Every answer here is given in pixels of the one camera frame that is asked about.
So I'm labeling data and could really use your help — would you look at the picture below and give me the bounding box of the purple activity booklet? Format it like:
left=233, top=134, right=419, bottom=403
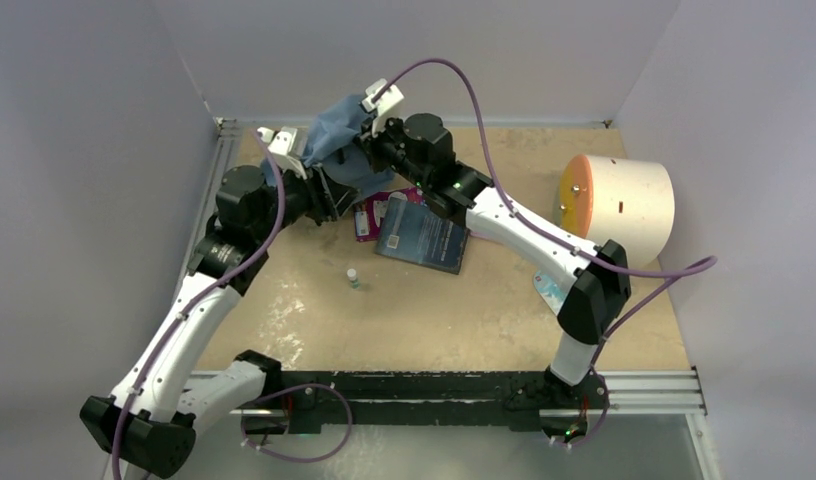
left=353, top=187, right=425, bottom=242

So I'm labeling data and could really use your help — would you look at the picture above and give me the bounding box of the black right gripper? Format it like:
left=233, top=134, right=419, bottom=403
left=352, top=112, right=430, bottom=192

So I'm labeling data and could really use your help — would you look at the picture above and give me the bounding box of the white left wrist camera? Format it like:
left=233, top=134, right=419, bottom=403
left=255, top=127, right=308, bottom=180

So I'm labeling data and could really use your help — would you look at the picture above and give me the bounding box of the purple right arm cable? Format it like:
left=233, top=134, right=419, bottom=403
left=371, top=57, right=719, bottom=449

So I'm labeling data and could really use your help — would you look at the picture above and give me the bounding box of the blue student backpack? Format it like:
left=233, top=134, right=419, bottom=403
left=255, top=94, right=395, bottom=200

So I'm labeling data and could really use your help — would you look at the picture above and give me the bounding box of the small glue bottle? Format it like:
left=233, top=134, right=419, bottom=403
left=346, top=268, right=360, bottom=289

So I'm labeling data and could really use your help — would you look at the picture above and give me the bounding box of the blister pack with scissors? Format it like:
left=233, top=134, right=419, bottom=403
left=533, top=271, right=568, bottom=316

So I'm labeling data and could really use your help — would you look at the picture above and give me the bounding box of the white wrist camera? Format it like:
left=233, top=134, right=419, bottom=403
left=255, top=127, right=308, bottom=180
left=361, top=78, right=405, bottom=137

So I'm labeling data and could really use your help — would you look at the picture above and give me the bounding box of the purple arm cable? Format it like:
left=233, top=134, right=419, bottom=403
left=371, top=57, right=719, bottom=449
left=109, top=129, right=287, bottom=480

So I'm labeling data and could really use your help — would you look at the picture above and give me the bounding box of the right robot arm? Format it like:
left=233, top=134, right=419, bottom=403
left=355, top=113, right=631, bottom=407

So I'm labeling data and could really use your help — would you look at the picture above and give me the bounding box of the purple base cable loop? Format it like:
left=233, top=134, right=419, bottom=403
left=238, top=382, right=354, bottom=464

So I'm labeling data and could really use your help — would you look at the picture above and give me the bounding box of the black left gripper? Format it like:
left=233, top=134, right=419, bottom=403
left=251, top=157, right=360, bottom=242

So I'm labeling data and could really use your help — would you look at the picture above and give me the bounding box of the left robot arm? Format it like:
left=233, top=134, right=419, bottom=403
left=80, top=165, right=357, bottom=479

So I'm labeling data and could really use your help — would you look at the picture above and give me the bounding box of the dark blue book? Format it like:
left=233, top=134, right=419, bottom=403
left=374, top=198, right=469, bottom=275

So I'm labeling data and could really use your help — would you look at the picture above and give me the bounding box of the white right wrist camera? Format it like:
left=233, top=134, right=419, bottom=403
left=361, top=78, right=405, bottom=137

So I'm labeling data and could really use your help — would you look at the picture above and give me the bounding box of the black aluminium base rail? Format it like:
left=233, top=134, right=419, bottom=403
left=213, top=371, right=705, bottom=441

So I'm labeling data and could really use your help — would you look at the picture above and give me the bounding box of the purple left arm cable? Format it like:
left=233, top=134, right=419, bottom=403
left=109, top=129, right=287, bottom=480

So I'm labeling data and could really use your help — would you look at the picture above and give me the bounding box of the cream cylinder with orange face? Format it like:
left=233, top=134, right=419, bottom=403
left=554, top=154, right=675, bottom=269

